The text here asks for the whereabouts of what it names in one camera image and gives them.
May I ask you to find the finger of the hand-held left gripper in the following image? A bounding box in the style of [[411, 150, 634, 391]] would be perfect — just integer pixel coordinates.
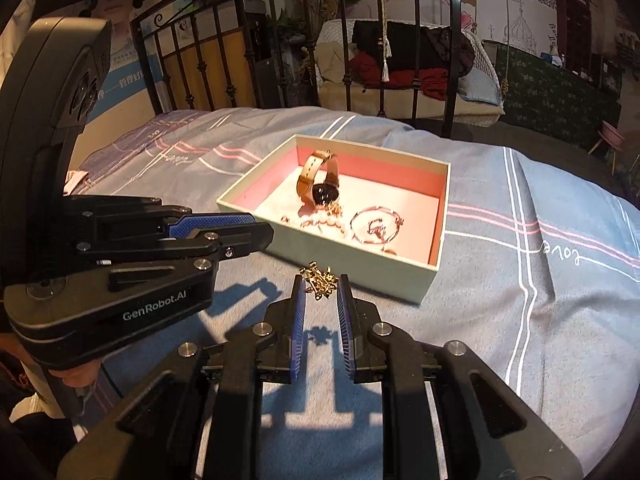
[[74, 222, 276, 266], [64, 195, 257, 242]]

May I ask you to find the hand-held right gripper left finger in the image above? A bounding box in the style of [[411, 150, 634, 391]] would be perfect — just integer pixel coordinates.
[[57, 274, 308, 480]]

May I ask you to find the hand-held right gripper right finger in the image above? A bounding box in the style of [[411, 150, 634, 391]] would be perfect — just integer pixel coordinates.
[[336, 273, 586, 480]]

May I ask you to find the gold chain pendant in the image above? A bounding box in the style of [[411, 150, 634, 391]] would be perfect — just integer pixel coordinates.
[[299, 261, 337, 302]]

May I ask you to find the pale green box pink inside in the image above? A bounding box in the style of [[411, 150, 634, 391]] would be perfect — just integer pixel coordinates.
[[216, 133, 452, 305]]

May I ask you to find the white pearl bracelet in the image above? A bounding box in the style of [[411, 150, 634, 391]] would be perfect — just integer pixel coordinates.
[[299, 212, 351, 241]]

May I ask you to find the brown strap wristwatch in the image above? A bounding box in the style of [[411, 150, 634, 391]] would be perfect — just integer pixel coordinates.
[[295, 149, 343, 208]]

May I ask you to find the thin metal bangle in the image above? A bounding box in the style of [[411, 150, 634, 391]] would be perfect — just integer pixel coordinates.
[[349, 204, 407, 247]]

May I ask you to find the person's left hand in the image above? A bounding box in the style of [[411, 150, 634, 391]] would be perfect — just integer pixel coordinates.
[[50, 364, 102, 388]]

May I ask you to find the beige cloth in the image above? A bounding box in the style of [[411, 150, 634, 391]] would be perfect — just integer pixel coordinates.
[[62, 170, 92, 196]]

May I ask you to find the grey-blue checked bed sheet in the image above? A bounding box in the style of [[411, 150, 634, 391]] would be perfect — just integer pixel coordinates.
[[60, 107, 640, 480]]

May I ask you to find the white wicker hanging chair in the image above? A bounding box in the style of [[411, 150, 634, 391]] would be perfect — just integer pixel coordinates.
[[315, 17, 506, 127]]

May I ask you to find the pile of dark clothes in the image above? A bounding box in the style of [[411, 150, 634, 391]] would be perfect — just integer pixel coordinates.
[[349, 19, 477, 102]]

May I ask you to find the light blue pillow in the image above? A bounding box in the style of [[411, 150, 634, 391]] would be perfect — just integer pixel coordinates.
[[459, 66, 504, 109]]

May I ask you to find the green patterned counter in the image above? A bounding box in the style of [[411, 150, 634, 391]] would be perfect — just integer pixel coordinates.
[[492, 41, 624, 149]]

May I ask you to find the pink stool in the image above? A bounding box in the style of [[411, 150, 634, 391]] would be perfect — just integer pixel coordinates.
[[587, 120, 629, 162]]

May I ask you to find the dark red booth cabinet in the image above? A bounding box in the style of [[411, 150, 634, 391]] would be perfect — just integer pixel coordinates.
[[551, 0, 594, 59]]

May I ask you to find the blue wall poster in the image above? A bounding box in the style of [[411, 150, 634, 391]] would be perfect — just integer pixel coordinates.
[[87, 0, 167, 122]]

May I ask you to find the white tassel cord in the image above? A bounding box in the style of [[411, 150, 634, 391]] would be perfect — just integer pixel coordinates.
[[377, 0, 392, 84]]

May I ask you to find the black iron bed frame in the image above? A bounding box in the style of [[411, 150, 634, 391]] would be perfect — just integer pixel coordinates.
[[131, 0, 476, 139]]

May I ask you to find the large printed wall banner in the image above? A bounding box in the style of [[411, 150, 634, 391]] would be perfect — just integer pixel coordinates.
[[450, 0, 622, 62]]

